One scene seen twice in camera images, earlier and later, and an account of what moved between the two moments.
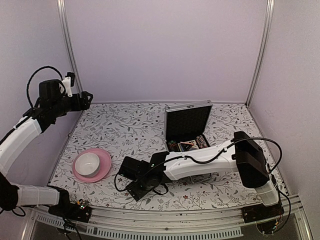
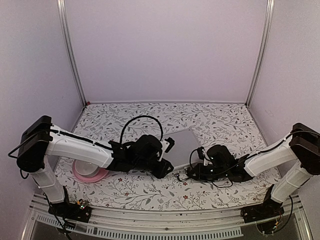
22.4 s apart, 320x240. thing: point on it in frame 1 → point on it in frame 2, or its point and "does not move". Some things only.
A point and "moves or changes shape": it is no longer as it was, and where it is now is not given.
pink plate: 104,165 does not move
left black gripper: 86,103 → 162,172
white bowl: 87,164 does not move
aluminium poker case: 186,127 moves or changes shape
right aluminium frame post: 270,6 does not move
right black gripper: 135,193 → 198,169
